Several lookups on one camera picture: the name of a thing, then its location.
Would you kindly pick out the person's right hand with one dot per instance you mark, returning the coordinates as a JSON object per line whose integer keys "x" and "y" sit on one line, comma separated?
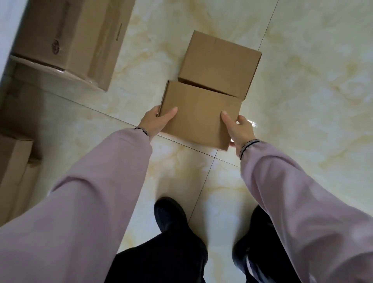
{"x": 243, "y": 131}

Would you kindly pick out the person's left hand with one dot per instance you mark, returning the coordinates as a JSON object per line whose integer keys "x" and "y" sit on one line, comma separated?
{"x": 151, "y": 122}

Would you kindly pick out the person's right thumb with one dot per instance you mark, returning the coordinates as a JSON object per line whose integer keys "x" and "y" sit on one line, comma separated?
{"x": 228, "y": 120}

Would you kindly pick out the flat brown cardboard carton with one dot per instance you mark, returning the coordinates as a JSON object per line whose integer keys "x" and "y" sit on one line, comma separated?
{"x": 16, "y": 175}

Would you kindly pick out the person's left forearm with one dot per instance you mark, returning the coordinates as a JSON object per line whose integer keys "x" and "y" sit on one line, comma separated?
{"x": 78, "y": 204}

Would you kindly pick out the small brown cardboard box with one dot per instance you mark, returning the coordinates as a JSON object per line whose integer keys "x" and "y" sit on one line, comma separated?
{"x": 201, "y": 115}
{"x": 220, "y": 67}

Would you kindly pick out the person's leg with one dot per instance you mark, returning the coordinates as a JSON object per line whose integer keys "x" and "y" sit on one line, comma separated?
{"x": 259, "y": 247}
{"x": 163, "y": 259}

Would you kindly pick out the person's left leg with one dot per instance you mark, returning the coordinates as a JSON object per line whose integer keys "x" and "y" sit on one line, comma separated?
{"x": 163, "y": 259}

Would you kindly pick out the large brown cardboard carton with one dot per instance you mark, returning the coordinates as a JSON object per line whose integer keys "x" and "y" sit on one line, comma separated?
{"x": 72, "y": 38}

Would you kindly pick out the person's right forearm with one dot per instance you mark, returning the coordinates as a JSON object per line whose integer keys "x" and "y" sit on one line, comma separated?
{"x": 306, "y": 215}

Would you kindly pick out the person's left thumb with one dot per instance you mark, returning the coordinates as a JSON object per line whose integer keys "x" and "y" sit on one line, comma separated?
{"x": 168, "y": 115}

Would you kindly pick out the person's right leg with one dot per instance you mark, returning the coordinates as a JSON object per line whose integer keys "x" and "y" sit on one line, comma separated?
{"x": 259, "y": 247}

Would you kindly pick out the person's black left shoe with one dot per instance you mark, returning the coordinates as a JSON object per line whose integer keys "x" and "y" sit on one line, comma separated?
{"x": 170, "y": 217}

